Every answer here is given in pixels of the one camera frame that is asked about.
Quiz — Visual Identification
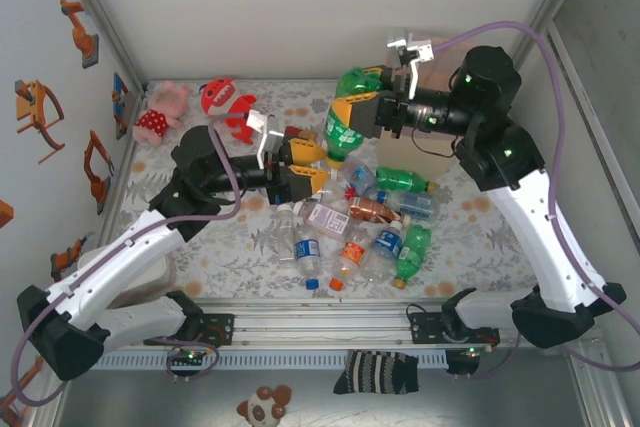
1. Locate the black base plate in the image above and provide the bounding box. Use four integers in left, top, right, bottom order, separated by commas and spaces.
143, 313, 236, 347
408, 310, 501, 347

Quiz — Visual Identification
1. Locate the pink label clear bottle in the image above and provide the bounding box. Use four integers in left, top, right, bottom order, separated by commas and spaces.
291, 200, 351, 238

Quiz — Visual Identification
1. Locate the blue label bottle white cap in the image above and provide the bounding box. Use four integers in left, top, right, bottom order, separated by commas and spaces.
357, 216, 405, 282

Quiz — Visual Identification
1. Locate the floral table mat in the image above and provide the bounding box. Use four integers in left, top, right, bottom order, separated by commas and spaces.
102, 79, 566, 301

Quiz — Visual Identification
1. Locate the white slotted cable duct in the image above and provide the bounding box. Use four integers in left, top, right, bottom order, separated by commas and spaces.
68, 350, 449, 372

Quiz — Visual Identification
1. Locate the aluminium front frame leg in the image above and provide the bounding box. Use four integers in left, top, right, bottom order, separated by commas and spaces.
567, 344, 634, 427
29, 376, 74, 427

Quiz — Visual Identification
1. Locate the orange label bottle orange cap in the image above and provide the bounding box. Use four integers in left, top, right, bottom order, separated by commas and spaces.
328, 226, 371, 292

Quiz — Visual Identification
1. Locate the aluminium front rail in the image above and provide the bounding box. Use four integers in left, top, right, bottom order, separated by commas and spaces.
47, 298, 601, 349

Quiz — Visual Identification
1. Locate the grey window frame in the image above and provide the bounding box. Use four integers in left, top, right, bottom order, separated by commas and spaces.
547, 16, 640, 258

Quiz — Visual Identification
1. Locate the copper brown plastic bottle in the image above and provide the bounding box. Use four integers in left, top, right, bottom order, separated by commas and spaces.
347, 195, 412, 227

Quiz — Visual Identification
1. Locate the clear bottle white cap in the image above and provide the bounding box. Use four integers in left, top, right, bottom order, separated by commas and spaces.
272, 204, 296, 268

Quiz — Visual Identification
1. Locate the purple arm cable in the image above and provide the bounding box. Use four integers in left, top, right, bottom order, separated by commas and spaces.
432, 19, 640, 382
9, 114, 251, 407

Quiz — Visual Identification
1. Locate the red monster plush toy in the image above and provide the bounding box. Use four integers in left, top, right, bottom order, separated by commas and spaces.
199, 77, 259, 146

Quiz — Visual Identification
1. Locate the black white striped sock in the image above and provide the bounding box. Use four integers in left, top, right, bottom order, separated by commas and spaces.
332, 349, 421, 397

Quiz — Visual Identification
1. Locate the colourful blue label bottle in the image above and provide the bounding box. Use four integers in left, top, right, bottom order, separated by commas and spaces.
339, 155, 381, 198

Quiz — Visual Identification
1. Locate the blue orange wall sticker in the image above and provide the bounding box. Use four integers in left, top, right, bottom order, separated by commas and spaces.
112, 71, 132, 141

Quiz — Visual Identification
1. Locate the red gold label bottle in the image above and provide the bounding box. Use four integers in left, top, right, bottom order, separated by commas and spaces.
283, 125, 319, 143

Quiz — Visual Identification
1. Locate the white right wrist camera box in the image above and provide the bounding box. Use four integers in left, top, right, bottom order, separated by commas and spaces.
385, 29, 435, 98

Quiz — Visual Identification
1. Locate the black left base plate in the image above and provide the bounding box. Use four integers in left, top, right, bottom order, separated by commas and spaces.
143, 313, 236, 347

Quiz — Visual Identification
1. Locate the pale blue label bottle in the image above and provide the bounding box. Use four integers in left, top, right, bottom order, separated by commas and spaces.
375, 189, 442, 222

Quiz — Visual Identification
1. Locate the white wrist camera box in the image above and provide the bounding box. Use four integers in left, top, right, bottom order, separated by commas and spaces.
244, 109, 287, 171
385, 29, 435, 98

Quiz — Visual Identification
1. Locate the beige bin pink mesh liner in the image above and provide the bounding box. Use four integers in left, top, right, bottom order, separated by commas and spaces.
377, 31, 469, 182

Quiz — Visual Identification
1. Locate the orange grey gripper wall sticker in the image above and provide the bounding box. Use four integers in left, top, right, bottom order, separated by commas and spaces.
13, 79, 66, 164

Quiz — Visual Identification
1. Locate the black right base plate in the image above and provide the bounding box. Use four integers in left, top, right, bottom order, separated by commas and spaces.
408, 310, 501, 347

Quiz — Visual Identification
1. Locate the left circuit board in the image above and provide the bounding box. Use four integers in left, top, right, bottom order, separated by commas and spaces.
167, 346, 211, 367

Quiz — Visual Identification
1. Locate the brown white plush toy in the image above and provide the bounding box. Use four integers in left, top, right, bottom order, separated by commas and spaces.
235, 384, 294, 423

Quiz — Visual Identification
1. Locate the red label clear bottle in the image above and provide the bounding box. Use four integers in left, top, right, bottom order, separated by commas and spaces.
310, 185, 359, 204

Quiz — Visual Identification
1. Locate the right circuit board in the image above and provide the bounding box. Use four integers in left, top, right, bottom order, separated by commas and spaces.
447, 344, 494, 362

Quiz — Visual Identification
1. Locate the circuit board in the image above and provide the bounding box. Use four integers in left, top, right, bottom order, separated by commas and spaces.
447, 344, 494, 362
167, 346, 211, 367

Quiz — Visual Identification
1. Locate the pink plush toy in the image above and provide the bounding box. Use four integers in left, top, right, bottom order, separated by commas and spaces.
132, 80, 191, 148

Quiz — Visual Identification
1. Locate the green plastic bottle yellow cap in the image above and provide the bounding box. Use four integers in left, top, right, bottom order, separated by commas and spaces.
374, 165, 439, 194
390, 224, 434, 290
323, 65, 384, 171

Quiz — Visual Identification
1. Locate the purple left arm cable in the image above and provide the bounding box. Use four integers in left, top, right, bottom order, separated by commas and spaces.
9, 114, 251, 407

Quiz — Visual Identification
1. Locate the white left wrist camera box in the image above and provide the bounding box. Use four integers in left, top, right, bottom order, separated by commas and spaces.
244, 109, 287, 171

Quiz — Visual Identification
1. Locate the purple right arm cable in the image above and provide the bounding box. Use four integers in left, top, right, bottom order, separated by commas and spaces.
432, 19, 640, 382

